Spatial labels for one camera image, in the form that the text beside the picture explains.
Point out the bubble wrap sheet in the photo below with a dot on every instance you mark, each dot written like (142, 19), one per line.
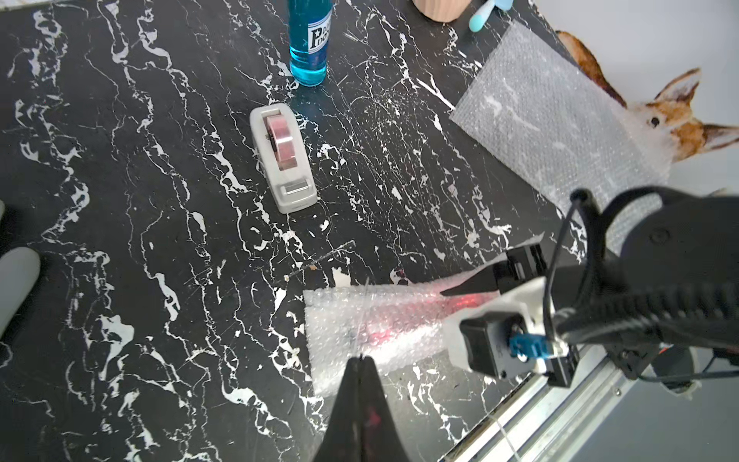
(550, 124)
(328, 313)

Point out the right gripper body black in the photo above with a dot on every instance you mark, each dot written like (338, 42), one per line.
(520, 265)

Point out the grey tape dispenser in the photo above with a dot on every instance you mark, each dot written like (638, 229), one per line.
(283, 157)

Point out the blue wine bottle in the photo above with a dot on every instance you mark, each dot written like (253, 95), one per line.
(309, 30)

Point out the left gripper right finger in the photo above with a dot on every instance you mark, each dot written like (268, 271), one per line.
(380, 441)

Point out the potted green plant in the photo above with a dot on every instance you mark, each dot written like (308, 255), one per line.
(442, 11)

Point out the teal garden trowel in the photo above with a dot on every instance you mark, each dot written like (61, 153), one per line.
(481, 16)

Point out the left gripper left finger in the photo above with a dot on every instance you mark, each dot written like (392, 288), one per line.
(342, 440)

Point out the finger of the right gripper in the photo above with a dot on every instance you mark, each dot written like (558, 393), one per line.
(484, 281)

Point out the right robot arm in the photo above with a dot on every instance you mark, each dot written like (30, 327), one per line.
(661, 271)

